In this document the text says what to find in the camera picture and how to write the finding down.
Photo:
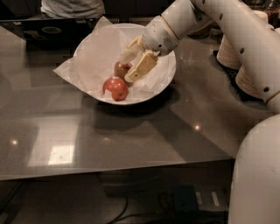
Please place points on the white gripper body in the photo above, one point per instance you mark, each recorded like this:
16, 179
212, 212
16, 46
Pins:
158, 37

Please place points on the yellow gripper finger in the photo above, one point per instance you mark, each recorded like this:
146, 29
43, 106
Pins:
145, 62
133, 52

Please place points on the yellow-brown apple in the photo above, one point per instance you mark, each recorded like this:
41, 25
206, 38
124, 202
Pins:
121, 69

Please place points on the red apple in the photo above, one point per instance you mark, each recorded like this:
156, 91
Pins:
117, 87

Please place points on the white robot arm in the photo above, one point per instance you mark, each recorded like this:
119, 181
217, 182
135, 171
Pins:
255, 189

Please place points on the white paper liner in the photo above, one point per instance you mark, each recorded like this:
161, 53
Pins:
93, 55

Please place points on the paper plate stack rear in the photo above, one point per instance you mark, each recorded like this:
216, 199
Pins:
227, 56

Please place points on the paper plate stack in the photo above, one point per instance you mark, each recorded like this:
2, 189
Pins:
227, 56
245, 83

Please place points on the black tray under plates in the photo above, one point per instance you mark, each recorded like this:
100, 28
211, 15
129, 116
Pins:
231, 75

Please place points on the person in grey shirt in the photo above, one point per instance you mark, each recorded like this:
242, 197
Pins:
73, 8

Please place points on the paper plate stack front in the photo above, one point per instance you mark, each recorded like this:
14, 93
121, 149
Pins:
245, 83

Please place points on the black box under table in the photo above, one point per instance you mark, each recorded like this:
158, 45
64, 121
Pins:
212, 198

